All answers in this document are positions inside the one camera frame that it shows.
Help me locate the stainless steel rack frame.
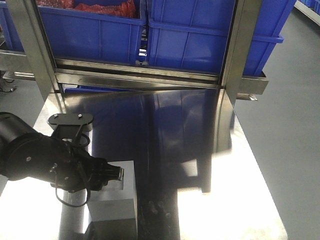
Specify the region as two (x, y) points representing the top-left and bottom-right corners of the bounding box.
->
(0, 0), (262, 102)

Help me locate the blue bin right of rack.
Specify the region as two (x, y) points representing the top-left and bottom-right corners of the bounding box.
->
(147, 0), (295, 76)

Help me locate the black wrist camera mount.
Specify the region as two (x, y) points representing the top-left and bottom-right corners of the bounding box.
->
(48, 113), (94, 142)

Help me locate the blue bin with red contents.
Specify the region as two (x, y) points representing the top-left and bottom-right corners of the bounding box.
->
(38, 0), (147, 64)

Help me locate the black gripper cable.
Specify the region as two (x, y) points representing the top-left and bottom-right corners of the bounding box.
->
(54, 136), (91, 208)

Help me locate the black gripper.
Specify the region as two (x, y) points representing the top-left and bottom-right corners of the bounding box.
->
(49, 142), (125, 192)

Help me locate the red mesh bag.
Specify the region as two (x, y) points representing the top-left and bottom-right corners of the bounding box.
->
(36, 0), (137, 18)

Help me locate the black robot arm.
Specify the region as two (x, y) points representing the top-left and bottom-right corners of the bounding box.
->
(0, 112), (124, 193)

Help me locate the gray hollow cube base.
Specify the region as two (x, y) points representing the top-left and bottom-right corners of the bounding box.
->
(87, 160), (138, 239)

